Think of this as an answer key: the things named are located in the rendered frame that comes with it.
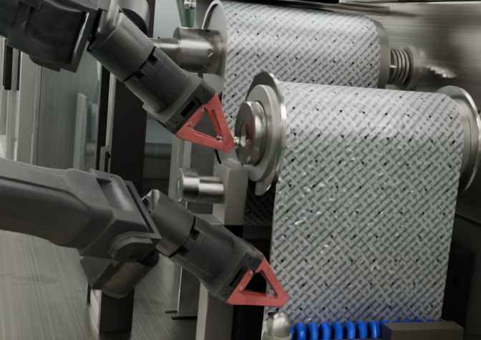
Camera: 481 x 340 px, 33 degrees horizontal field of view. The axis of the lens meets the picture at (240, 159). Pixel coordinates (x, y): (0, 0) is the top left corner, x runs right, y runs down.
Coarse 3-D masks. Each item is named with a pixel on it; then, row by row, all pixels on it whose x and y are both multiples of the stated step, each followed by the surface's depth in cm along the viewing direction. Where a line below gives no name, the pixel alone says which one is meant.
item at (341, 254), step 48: (288, 192) 93; (336, 192) 94; (384, 192) 96; (432, 192) 98; (288, 240) 94; (336, 240) 95; (384, 240) 97; (432, 240) 100; (288, 288) 95; (336, 288) 97; (384, 288) 99; (432, 288) 101
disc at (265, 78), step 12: (264, 72) 96; (252, 84) 100; (264, 84) 96; (276, 84) 92; (276, 96) 92; (276, 108) 92; (276, 144) 91; (276, 156) 91; (276, 168) 91; (264, 180) 95; (252, 192) 99; (264, 192) 95
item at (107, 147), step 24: (120, 96) 118; (120, 120) 119; (144, 120) 120; (96, 144) 133; (120, 144) 119; (144, 144) 120; (96, 168) 133; (120, 168) 120; (96, 312) 130; (120, 312) 124
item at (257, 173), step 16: (256, 96) 97; (272, 96) 93; (272, 112) 92; (464, 112) 101; (272, 128) 91; (464, 128) 99; (272, 144) 92; (464, 144) 99; (272, 160) 92; (464, 160) 100; (256, 176) 96
